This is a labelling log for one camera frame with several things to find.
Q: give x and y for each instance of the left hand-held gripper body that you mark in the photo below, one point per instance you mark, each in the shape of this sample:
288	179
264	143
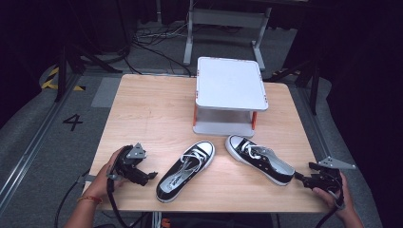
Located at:
131	169

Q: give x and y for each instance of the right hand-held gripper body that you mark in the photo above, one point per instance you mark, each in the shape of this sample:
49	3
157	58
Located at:
326	180

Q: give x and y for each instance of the black and white canvas shoe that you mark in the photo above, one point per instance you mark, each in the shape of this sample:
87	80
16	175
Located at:
261	160
185	172

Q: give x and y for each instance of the white two-tier shoe rack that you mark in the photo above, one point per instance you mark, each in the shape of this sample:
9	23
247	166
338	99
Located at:
229	84

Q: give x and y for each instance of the person's right hand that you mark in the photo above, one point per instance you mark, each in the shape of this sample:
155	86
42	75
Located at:
343	202

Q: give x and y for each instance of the person's left hand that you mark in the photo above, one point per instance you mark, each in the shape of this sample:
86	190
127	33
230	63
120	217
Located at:
101	182

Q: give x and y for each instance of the white table leg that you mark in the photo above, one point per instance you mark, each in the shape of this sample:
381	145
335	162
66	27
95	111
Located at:
157	220

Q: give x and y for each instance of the grey table edge clamp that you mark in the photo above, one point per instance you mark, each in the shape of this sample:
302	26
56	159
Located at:
86	178

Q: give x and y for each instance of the black metal stand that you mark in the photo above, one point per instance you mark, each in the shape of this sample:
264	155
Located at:
312	85

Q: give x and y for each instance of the yellow and black floor tape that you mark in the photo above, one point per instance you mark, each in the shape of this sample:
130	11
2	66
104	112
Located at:
49	83

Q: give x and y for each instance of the black tripod stand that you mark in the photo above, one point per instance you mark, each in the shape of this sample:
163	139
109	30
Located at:
68	63

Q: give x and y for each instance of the grey metal floor rail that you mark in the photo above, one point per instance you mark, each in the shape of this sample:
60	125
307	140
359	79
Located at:
312	123
30	148

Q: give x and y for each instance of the grey metal stand frame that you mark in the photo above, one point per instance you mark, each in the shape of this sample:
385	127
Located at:
221	17

